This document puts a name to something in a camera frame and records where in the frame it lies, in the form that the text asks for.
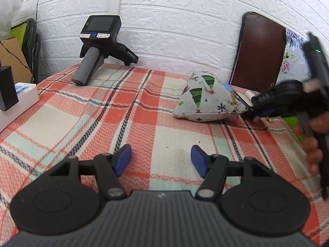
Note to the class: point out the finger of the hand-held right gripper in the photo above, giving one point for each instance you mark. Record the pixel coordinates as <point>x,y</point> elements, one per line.
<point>237,96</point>
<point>257,115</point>

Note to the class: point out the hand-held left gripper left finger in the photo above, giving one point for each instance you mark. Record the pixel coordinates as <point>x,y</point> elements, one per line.
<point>122,159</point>

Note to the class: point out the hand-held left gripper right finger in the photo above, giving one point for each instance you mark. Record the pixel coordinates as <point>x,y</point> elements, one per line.
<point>199,160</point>

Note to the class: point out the floral fabric pouch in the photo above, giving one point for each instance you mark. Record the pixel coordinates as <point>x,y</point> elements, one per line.
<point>205,100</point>

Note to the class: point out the person's right hand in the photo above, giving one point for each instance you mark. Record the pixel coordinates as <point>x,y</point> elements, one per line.
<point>312,148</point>

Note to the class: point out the black and white marker pen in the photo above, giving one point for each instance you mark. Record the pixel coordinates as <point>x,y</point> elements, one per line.
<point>250,95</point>

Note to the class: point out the floral printed bag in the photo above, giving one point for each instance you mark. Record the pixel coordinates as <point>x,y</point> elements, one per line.
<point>290,56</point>

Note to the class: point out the plaid blanket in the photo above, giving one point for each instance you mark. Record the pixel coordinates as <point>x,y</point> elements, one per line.
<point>159,139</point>

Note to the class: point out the dark brown board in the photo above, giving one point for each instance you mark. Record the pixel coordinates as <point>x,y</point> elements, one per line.
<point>259,54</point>

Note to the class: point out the white power strip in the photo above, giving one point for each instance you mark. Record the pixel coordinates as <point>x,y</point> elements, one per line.
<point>25,95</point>

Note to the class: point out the black charger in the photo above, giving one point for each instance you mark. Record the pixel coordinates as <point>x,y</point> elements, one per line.
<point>6,87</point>

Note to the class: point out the open cardboard box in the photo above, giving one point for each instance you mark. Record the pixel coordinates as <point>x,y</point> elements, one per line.
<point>12,64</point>

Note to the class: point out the green black chair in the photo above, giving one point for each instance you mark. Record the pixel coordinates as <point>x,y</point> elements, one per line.
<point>28,38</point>

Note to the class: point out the clear bubble wrap bag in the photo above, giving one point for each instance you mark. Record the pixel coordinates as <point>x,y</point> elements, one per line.
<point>9,5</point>

